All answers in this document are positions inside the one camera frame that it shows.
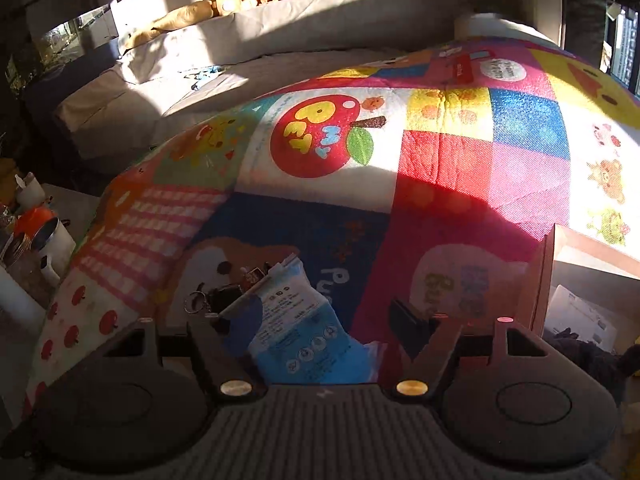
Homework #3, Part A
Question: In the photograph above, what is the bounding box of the grey sofa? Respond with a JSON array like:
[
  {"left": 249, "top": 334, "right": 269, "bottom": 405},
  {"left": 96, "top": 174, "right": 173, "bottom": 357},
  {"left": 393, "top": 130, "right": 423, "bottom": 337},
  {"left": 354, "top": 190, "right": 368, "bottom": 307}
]
[{"left": 22, "top": 0, "right": 561, "bottom": 171}]

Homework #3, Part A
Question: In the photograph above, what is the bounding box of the white metal-rimmed canister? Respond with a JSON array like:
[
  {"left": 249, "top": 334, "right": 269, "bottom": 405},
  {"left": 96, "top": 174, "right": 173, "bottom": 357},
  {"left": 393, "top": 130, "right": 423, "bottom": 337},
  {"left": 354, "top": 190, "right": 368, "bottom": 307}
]
[{"left": 31, "top": 217, "right": 77, "bottom": 286}]

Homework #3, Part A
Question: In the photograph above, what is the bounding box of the small blue cloth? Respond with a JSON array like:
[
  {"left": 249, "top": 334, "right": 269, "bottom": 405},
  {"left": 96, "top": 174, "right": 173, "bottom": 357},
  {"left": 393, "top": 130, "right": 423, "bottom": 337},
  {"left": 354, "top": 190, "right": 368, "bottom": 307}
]
[{"left": 182, "top": 65, "right": 226, "bottom": 92}]

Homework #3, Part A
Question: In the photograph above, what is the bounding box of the white printed paper sheet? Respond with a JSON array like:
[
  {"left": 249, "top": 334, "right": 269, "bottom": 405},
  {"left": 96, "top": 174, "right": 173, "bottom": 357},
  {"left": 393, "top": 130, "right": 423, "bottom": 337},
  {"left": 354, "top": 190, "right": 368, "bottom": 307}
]
[{"left": 544, "top": 284, "right": 620, "bottom": 354}]

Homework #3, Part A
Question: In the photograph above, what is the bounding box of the orange round object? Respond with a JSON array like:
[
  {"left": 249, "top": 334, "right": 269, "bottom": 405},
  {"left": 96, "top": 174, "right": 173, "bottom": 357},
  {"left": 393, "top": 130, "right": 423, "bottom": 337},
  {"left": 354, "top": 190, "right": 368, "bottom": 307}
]
[{"left": 14, "top": 207, "right": 56, "bottom": 237}]

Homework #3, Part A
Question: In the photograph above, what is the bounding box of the blue tissue packet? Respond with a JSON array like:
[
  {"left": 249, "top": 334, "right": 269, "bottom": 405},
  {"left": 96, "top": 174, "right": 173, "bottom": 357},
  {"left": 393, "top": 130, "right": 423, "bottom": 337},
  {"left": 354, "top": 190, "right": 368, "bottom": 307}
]
[{"left": 220, "top": 255, "right": 389, "bottom": 387}]

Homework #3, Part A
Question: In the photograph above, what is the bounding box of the black key fob keychain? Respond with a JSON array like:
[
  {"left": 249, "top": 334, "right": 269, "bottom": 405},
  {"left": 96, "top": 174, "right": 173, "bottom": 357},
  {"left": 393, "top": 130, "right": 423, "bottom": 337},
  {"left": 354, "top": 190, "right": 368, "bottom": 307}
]
[{"left": 182, "top": 260, "right": 274, "bottom": 322}]

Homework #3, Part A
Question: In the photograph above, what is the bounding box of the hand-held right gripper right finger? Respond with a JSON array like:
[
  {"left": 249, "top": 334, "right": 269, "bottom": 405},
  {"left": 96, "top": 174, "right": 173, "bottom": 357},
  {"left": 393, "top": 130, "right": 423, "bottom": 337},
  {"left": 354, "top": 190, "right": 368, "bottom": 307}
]
[{"left": 390, "top": 300, "right": 547, "bottom": 400}]

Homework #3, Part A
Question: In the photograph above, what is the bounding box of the dark curtain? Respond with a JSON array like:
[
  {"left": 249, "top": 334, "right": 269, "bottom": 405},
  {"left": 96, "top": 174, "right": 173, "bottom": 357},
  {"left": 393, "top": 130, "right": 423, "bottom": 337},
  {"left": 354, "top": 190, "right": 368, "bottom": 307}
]
[{"left": 562, "top": 0, "right": 609, "bottom": 66}]

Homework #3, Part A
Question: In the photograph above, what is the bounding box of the colourful printed play mat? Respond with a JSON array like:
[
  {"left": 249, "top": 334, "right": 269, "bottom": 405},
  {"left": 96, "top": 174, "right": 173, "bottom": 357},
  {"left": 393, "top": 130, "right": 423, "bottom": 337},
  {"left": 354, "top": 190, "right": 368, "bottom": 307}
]
[{"left": 22, "top": 35, "right": 640, "bottom": 411}]

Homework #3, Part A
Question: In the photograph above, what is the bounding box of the pink cardboard box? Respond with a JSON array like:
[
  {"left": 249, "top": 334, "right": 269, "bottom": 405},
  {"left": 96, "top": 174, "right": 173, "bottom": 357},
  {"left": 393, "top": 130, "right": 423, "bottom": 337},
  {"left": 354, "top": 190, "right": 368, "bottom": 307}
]
[{"left": 515, "top": 224, "right": 640, "bottom": 361}]

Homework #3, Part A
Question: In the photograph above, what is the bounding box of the glass window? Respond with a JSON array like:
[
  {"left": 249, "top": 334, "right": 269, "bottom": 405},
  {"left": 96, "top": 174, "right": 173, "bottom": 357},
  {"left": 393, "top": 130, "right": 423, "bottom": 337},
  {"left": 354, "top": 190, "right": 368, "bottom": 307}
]
[{"left": 600, "top": 0, "right": 640, "bottom": 97}]

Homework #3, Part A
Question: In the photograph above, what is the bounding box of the white bottle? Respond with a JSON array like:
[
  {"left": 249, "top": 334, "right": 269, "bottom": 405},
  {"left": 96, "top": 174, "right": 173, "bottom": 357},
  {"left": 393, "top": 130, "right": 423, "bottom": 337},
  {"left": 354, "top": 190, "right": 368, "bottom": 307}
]
[{"left": 15, "top": 172, "right": 47, "bottom": 211}]

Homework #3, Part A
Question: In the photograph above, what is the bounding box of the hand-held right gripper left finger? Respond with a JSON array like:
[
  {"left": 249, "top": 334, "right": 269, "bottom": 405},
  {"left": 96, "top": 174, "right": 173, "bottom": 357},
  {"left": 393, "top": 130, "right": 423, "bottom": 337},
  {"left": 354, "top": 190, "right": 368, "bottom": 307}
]
[{"left": 102, "top": 296, "right": 268, "bottom": 402}]

